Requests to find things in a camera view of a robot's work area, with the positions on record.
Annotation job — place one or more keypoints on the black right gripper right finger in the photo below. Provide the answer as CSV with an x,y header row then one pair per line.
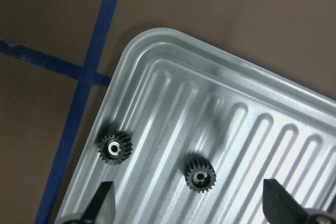
x,y
279,206

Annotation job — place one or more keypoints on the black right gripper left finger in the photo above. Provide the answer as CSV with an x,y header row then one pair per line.
x,y
101,208

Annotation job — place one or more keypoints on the black bearing gear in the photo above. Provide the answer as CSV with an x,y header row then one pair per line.
x,y
115,148
199,174

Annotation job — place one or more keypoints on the ribbed metal tray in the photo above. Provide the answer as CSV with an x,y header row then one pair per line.
x,y
178,97

